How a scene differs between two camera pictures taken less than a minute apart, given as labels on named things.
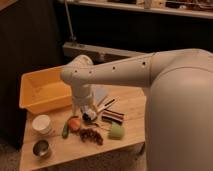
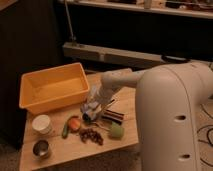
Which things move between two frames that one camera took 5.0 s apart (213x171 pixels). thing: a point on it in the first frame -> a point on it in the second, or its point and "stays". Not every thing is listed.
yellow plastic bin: (44, 90) stays
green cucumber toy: (65, 130) stays
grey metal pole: (72, 37) stays
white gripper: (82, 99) -> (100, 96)
